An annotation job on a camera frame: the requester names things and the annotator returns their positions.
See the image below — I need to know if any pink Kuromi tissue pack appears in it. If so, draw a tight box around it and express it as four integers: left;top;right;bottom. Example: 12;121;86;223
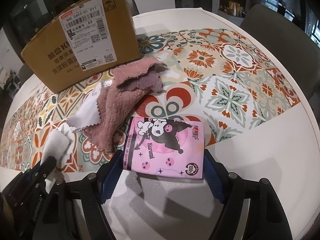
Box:
123;116;205;180

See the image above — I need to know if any white zigzag edge cloth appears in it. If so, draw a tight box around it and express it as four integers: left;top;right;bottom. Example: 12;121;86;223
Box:
67;80;112;132

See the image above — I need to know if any white shelf cart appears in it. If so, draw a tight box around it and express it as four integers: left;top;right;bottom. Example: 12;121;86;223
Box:
1;68;21;93

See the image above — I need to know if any dusty pink fuzzy cloth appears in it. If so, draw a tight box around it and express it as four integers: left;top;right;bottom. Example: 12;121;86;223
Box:
85;57;167;153

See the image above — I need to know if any patterned tile tablecloth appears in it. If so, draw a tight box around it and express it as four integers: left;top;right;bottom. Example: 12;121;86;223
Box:
0;7;320;240

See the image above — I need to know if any brown cardboard box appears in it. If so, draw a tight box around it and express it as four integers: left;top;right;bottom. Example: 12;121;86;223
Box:
21;0;140;93

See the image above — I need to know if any grey chair right side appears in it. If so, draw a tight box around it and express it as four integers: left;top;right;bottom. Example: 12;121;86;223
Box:
239;3;320;100

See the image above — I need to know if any white low tv cabinet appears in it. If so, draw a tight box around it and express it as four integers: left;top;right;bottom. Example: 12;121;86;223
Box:
217;1;246;19

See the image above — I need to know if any grey chair behind table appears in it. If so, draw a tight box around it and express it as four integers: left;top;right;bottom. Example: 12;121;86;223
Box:
127;0;139;16

